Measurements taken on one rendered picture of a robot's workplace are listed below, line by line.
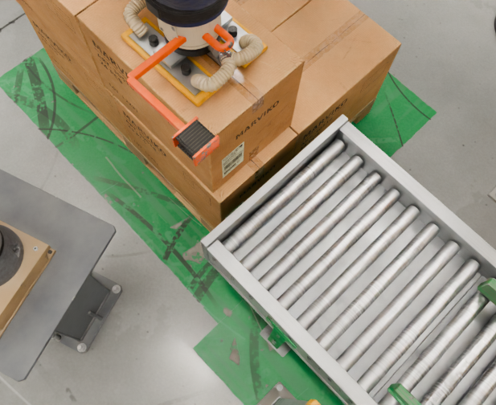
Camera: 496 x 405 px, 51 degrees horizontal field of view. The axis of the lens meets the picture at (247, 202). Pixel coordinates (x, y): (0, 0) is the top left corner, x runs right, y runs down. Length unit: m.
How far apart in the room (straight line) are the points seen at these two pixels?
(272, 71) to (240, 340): 1.17
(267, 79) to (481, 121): 1.52
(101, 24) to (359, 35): 1.03
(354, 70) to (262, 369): 1.27
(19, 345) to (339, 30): 1.62
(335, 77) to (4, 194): 1.26
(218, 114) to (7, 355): 0.89
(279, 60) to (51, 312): 0.99
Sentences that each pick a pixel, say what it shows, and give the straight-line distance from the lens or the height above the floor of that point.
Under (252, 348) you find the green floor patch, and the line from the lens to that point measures 2.27.
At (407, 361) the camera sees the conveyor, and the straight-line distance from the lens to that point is 1.87.
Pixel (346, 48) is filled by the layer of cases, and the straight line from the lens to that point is 2.19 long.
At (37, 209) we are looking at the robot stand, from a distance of 1.71.
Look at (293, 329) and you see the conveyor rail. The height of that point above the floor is 0.60.
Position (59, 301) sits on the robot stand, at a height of 0.75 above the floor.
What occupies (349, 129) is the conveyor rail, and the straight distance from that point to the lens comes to 1.94.
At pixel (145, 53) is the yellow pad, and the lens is 1.63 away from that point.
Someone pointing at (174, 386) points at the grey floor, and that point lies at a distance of 2.28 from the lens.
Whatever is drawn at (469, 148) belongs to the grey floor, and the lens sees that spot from 2.77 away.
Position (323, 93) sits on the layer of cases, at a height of 0.54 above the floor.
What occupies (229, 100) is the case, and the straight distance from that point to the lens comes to 1.54.
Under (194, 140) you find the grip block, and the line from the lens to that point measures 1.31.
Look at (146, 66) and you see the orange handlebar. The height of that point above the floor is 1.09.
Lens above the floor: 2.27
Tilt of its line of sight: 70 degrees down
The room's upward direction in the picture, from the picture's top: 4 degrees clockwise
